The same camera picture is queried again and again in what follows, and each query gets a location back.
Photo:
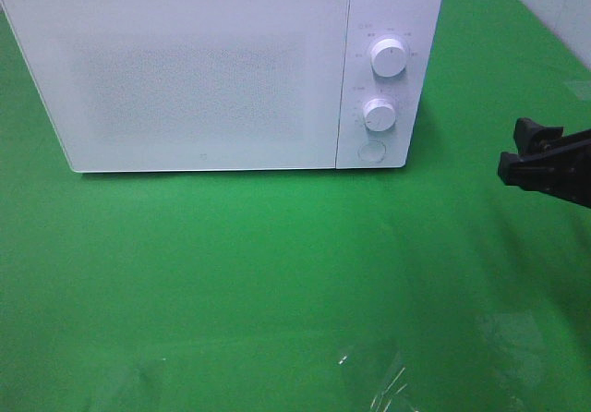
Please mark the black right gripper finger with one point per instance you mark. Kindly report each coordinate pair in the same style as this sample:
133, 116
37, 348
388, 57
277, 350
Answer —
532, 138
565, 176

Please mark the white timer knob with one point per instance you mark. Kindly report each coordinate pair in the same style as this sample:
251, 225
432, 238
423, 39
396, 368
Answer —
379, 115

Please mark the round door release button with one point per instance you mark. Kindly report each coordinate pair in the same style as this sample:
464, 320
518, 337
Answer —
373, 151

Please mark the white microwave door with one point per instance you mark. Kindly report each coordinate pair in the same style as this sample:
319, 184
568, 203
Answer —
183, 85

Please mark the clear tape far patch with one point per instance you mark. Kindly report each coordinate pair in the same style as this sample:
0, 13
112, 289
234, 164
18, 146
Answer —
580, 88

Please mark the clear tape patch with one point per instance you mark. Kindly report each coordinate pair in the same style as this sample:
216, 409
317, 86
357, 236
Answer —
580, 88
517, 350
375, 376

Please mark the upper white power knob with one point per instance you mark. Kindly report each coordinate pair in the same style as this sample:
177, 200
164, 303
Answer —
389, 56

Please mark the green table cloth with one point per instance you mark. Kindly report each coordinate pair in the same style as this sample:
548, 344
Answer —
236, 291

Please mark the clear tape right patch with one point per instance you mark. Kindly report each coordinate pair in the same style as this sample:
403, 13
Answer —
517, 350

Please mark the clear tape front patch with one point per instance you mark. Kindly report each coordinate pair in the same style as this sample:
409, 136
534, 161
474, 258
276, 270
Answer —
375, 376

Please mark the white microwave oven body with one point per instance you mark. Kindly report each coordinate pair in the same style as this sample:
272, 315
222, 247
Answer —
414, 21

